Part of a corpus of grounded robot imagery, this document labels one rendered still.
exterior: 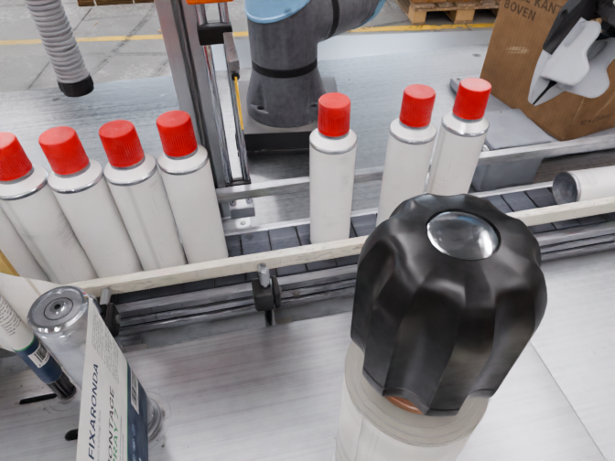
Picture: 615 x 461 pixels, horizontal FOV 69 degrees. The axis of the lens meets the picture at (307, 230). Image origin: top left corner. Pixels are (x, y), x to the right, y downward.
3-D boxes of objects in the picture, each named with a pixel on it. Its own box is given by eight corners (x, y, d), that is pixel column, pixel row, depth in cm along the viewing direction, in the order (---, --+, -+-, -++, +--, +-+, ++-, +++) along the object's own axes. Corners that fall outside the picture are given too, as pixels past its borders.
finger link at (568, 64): (537, 114, 45) (615, 29, 40) (508, 87, 49) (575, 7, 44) (555, 124, 47) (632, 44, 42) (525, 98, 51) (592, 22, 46)
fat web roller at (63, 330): (109, 451, 41) (10, 342, 27) (114, 403, 44) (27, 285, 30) (160, 440, 41) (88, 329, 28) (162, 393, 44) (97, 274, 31)
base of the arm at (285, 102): (245, 129, 79) (238, 77, 72) (248, 88, 89) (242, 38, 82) (330, 125, 79) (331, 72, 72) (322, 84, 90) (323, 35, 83)
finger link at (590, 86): (555, 124, 47) (632, 44, 42) (525, 98, 51) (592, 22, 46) (573, 134, 48) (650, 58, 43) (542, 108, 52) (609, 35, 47)
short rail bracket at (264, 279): (260, 342, 54) (251, 281, 46) (257, 322, 56) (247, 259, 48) (286, 337, 54) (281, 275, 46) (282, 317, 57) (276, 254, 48)
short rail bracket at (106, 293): (109, 370, 52) (69, 311, 43) (114, 326, 56) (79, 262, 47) (137, 365, 52) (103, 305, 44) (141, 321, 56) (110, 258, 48)
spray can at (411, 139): (382, 247, 58) (404, 105, 44) (370, 220, 62) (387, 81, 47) (419, 241, 59) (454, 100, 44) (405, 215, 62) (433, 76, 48)
